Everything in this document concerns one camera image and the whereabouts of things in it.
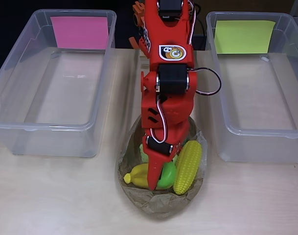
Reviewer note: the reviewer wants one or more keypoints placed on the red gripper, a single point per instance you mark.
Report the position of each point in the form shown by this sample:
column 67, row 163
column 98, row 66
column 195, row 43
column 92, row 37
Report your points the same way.
column 157, row 156

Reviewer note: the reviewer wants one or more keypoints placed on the clear plastic bin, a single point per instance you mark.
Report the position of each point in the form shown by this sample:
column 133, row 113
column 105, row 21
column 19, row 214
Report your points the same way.
column 261, row 147
column 53, row 142

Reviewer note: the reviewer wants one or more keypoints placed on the yellow toy banana bunch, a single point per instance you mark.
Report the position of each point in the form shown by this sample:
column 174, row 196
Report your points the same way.
column 137, row 177

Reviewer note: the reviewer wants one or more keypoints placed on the crumpled brown paper bag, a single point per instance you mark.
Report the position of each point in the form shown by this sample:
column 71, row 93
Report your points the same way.
column 161, row 205

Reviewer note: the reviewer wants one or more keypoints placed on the yellow toy corn cob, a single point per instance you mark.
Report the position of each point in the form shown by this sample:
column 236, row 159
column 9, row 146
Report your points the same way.
column 188, row 166

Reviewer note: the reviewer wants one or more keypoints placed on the yellow paper note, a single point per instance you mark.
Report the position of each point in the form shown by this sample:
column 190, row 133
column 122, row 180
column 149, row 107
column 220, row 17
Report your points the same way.
column 244, row 36

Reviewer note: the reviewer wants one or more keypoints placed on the light green toy grapes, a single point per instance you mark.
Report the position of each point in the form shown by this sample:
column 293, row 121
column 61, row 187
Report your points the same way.
column 142, row 153

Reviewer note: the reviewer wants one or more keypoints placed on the pink paper note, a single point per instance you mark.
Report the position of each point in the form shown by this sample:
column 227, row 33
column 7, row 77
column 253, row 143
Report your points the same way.
column 80, row 33

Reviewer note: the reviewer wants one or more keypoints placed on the green toy apple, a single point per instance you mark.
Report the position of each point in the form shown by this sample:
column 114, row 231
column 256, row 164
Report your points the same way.
column 168, row 176

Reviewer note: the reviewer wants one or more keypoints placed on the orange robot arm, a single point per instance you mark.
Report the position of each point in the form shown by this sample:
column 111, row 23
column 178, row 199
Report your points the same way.
column 138, row 11

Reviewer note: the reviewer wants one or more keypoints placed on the red robot arm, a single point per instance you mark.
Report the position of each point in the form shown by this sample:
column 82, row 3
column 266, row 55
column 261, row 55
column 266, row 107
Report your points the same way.
column 170, row 29

